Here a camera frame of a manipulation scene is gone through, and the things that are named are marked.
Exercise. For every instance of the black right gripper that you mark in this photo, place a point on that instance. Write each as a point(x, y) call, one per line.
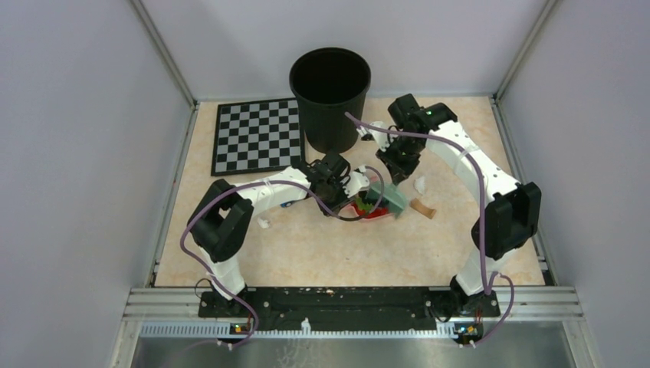
point(398, 172)

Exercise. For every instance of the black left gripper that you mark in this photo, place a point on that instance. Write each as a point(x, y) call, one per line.
point(340, 182)

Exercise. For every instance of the pink dustpan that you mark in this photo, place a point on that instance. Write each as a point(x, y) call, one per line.
point(349, 211)

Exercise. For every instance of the teal hand brush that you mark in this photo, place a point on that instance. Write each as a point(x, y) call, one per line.
point(392, 198)

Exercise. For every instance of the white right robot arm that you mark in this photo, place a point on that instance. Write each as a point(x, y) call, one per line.
point(508, 209)

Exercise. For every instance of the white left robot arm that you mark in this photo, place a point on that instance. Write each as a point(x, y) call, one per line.
point(221, 220)

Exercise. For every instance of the wooden block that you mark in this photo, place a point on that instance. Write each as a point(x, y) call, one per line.
point(422, 209)

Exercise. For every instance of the small white paper scrap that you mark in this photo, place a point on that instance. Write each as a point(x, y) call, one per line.
point(263, 223)

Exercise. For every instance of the black white chessboard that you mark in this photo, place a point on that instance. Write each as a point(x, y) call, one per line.
point(256, 137)

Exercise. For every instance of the black trash bin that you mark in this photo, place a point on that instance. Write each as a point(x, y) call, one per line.
point(328, 83)

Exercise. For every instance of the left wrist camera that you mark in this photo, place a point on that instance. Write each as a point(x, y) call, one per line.
point(356, 181)

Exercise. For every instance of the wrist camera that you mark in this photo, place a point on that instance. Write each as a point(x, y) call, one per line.
point(366, 132)
point(356, 181)

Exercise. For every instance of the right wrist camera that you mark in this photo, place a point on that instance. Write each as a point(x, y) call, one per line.
point(366, 132)

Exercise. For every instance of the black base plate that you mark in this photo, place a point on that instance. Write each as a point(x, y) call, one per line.
point(349, 309)

